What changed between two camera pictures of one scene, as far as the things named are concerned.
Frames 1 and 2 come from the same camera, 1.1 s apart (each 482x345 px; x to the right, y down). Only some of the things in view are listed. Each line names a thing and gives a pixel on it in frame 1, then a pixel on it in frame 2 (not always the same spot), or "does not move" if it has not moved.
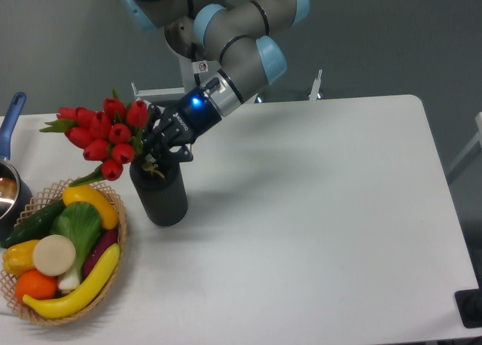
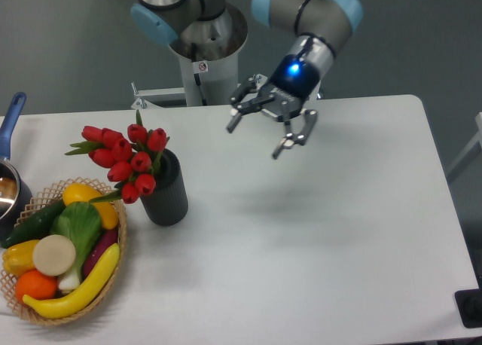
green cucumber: [36, 226] does not move
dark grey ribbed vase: [164, 199] does not move
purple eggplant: [106, 238] does not move
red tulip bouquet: [111, 135] -> [132, 157]
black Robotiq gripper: [188, 118] -> [294, 81]
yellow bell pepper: [17, 259] does not move
